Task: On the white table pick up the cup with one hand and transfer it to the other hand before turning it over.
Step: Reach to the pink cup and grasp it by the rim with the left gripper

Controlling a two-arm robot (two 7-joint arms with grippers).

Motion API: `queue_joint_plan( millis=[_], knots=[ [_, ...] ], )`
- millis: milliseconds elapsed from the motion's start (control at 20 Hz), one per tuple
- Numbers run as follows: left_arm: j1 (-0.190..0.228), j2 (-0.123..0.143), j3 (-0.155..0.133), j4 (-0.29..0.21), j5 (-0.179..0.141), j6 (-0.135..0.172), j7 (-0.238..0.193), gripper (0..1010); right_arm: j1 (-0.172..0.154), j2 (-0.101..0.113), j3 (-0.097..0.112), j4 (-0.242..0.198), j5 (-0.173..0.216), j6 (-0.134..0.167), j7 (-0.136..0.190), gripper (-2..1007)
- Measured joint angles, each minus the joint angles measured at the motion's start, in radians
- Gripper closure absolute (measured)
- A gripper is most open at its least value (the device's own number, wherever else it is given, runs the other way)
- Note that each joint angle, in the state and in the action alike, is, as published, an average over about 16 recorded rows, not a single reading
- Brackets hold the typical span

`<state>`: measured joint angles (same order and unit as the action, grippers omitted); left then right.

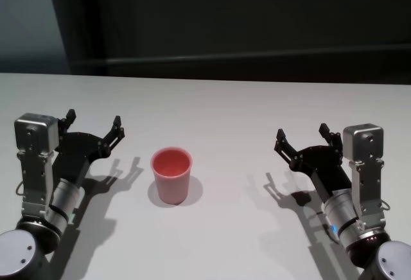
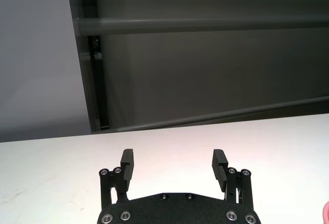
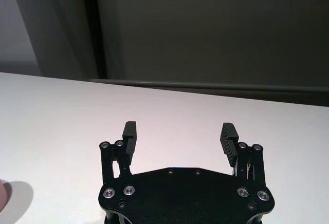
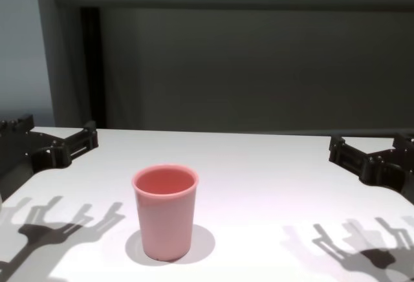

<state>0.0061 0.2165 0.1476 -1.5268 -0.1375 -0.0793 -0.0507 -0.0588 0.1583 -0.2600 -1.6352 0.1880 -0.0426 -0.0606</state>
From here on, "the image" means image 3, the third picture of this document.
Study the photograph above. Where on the pink plastic cup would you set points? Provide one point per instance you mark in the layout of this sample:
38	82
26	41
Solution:
2	193

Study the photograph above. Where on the dark frame post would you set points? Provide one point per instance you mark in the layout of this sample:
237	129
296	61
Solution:
93	34

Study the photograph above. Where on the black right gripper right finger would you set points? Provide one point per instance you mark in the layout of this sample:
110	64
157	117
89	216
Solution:
227	141

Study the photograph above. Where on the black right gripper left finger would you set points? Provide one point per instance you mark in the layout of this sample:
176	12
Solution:
130	147

